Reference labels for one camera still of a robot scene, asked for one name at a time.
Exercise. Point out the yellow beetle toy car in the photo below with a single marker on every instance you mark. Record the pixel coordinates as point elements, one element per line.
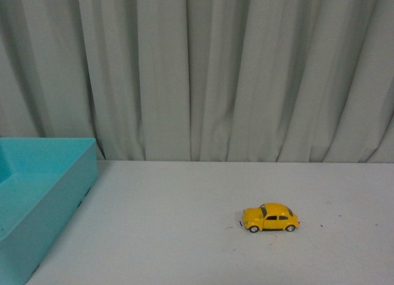
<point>269,216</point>

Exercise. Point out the grey pleated curtain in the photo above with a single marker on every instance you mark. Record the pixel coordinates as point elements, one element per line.
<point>203,80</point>

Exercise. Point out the turquoise storage box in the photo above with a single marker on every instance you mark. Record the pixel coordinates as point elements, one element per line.
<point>43,182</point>

